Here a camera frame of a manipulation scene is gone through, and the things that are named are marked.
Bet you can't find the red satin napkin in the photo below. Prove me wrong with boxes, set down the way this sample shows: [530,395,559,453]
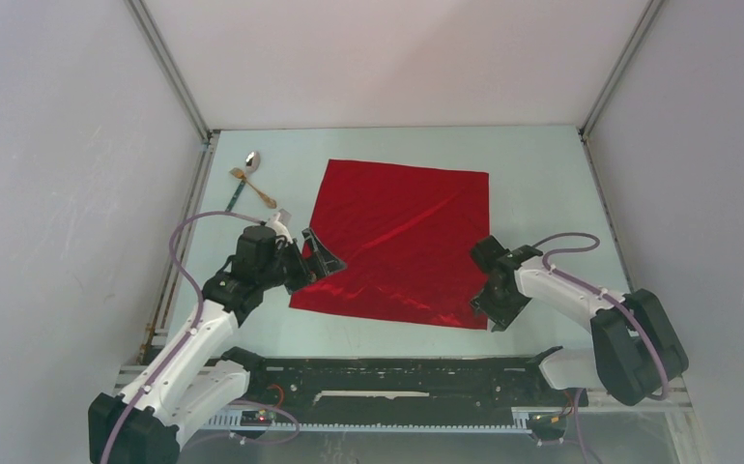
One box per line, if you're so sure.
[290,159,490,330]

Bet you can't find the silver spoon teal handle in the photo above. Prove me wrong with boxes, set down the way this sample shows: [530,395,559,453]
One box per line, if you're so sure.
[225,151,261,212]

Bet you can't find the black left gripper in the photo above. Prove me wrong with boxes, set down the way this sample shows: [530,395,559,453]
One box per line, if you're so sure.
[258,228,345,295]

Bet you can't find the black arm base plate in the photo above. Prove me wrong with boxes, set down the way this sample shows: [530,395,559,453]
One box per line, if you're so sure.
[244,357,577,428]

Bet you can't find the right aluminium frame post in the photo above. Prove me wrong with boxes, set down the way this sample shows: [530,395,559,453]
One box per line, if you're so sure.
[579,0,667,140]

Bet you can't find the white slotted cable duct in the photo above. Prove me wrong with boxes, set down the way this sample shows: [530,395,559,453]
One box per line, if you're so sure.
[199,409,533,435]

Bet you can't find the left aluminium frame post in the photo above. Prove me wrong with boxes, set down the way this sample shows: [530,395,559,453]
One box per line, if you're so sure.
[124,0,213,143]

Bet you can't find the gold fork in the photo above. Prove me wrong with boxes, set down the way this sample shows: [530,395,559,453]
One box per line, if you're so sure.
[230,168,277,209]

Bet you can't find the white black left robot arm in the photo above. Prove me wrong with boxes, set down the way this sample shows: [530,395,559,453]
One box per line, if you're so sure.
[88,221,347,463]

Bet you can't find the aluminium frame post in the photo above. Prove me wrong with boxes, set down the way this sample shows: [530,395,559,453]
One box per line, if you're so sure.
[124,0,213,143]
[579,0,667,140]

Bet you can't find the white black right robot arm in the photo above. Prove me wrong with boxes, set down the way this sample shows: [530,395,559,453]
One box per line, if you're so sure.
[471,234,689,406]

